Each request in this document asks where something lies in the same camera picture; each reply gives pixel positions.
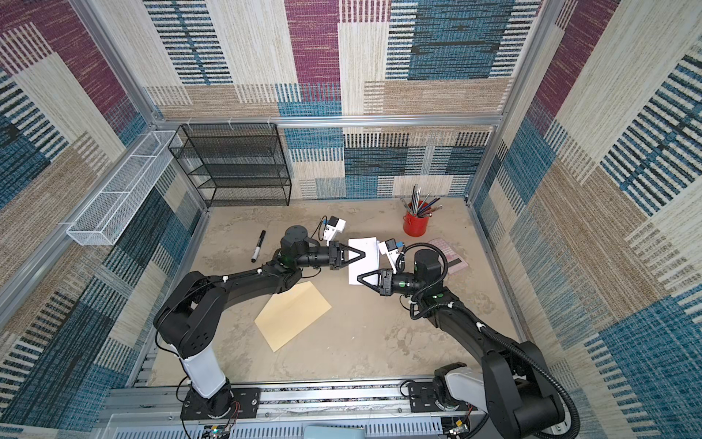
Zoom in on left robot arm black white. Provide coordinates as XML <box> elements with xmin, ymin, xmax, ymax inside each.
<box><xmin>154</xmin><ymin>225</ymin><xmax>366</xmax><ymax>419</ymax></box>

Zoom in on tan manila envelope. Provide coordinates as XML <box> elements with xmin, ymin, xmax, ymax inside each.
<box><xmin>254</xmin><ymin>282</ymin><xmax>332</xmax><ymax>352</ymax></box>

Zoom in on black and white marker pen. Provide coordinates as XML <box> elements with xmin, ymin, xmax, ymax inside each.
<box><xmin>250</xmin><ymin>230</ymin><xmax>266</xmax><ymax>263</ymax></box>

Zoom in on white letter paper blue border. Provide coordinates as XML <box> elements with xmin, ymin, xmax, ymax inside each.
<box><xmin>347</xmin><ymin>237</ymin><xmax>380</xmax><ymax>285</ymax></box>

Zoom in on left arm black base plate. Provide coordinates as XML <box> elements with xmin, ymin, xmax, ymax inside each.
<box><xmin>180</xmin><ymin>388</ymin><xmax>261</xmax><ymax>421</ymax></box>

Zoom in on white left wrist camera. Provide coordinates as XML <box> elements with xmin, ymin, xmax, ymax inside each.
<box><xmin>323</xmin><ymin>216</ymin><xmax>347</xmax><ymax>243</ymax></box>

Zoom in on red pen cup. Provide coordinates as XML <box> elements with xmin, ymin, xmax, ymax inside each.
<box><xmin>402</xmin><ymin>212</ymin><xmax>431</xmax><ymax>238</ymax></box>

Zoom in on pink calculator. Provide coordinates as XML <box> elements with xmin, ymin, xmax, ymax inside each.
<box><xmin>430</xmin><ymin>239</ymin><xmax>469</xmax><ymax>274</ymax></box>

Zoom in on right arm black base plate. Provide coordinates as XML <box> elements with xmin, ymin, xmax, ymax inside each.
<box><xmin>401</xmin><ymin>380</ymin><xmax>469</xmax><ymax>413</ymax></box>

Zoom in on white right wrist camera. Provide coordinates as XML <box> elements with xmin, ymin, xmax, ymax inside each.
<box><xmin>378</xmin><ymin>239</ymin><xmax>404</xmax><ymax>274</ymax></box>

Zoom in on pens in red cup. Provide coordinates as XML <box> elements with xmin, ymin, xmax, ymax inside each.
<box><xmin>400</xmin><ymin>185</ymin><xmax>442</xmax><ymax>219</ymax></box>

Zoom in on white mesh wire basket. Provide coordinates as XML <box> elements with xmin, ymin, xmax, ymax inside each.
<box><xmin>67</xmin><ymin>131</ymin><xmax>175</xmax><ymax>246</ymax></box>

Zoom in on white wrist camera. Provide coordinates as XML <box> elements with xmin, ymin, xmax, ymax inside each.
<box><xmin>378</xmin><ymin>239</ymin><xmax>404</xmax><ymax>274</ymax></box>
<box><xmin>323</xmin><ymin>216</ymin><xmax>347</xmax><ymax>243</ymax></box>

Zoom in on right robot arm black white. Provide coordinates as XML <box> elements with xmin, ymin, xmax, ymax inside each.
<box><xmin>356</xmin><ymin>243</ymin><xmax>581</xmax><ymax>438</ymax></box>

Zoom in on black mesh wire shelf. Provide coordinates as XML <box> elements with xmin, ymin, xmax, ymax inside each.
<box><xmin>168</xmin><ymin>123</ymin><xmax>292</xmax><ymax>208</ymax></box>

